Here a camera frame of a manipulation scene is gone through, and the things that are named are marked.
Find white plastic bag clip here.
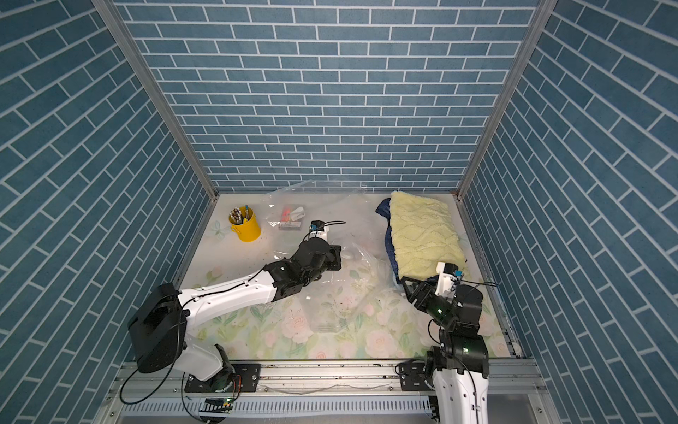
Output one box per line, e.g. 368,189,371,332
288,207,305,222

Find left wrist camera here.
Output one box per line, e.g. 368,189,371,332
308,220,328,241

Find right aluminium corner post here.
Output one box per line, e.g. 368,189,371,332
454,0,560,201

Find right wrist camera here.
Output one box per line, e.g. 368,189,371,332
435,261,464,298

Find pens in bucket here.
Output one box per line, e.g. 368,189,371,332
230,205,254,225

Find aluminium corner post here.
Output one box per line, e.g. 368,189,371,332
454,0,560,201
92,0,218,201

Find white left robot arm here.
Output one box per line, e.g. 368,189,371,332
128,238,342,382

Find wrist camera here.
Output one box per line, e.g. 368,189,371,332
308,220,328,241
435,261,464,298

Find navy blue star blanket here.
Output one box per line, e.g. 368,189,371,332
375,198,400,284

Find light green fluffy blanket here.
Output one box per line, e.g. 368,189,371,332
390,191,468,280

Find yellow metal pen bucket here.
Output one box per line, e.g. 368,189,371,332
229,210,261,243

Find highlighter marker pack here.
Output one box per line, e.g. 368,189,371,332
278,205,305,231

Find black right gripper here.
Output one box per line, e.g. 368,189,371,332
403,276,457,331

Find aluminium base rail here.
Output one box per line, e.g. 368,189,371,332
95,359,559,423

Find left aluminium corner post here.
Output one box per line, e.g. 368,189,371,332
92,0,218,201

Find clear plastic vacuum bag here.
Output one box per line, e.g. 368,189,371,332
261,181,393,333

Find black right camera cable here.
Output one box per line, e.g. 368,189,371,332
460,277,500,292

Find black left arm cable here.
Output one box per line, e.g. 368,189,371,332
118,219,346,422

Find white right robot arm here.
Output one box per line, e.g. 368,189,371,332
395,277,490,423

